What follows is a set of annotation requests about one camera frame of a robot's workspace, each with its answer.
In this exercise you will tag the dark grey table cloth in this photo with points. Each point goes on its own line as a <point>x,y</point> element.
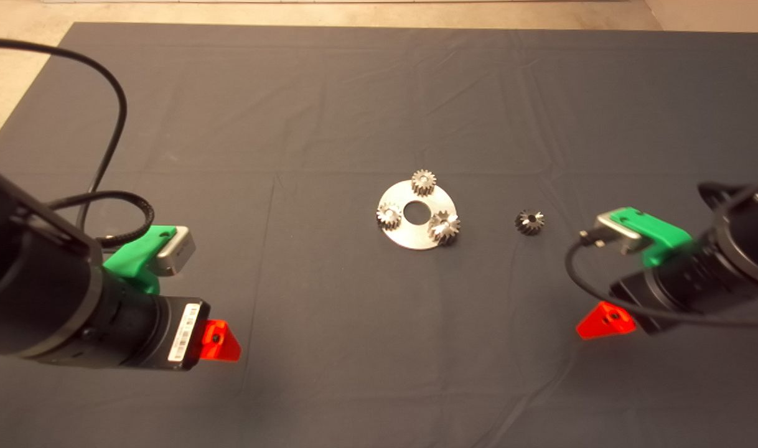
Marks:
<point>354,93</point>

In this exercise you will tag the small dark steel gear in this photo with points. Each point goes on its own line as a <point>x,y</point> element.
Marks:
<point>525,227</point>

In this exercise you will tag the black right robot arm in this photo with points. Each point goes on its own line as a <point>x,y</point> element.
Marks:
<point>746,242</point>

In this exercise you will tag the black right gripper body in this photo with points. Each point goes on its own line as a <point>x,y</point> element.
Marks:
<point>656,298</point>

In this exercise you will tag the silver left camera box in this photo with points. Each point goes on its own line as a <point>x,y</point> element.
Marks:
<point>178,252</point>

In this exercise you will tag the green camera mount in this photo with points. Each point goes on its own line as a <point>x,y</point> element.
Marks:
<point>136,258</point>
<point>659,239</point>

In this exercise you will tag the green right camera mount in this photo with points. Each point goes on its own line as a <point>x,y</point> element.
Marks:
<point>659,239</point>

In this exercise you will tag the round metal plate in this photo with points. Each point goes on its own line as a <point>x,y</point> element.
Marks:
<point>410,238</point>

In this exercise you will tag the silver camera box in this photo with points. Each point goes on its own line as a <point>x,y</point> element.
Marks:
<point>178,252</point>
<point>615,229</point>

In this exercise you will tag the silver right camera box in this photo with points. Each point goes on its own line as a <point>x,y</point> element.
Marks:
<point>615,229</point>

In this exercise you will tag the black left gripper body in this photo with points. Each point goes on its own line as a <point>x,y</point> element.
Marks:
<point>177,333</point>

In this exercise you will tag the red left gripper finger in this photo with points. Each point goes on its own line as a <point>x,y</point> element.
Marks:
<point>220,342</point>

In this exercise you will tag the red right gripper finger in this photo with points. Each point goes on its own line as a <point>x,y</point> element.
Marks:
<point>606,322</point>

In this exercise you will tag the green left camera mount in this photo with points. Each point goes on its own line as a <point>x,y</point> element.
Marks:
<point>136,258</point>

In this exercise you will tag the large steel gear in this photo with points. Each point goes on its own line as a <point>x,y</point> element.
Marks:
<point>444,227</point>

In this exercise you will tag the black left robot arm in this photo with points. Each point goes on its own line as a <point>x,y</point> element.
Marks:
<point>37,280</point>

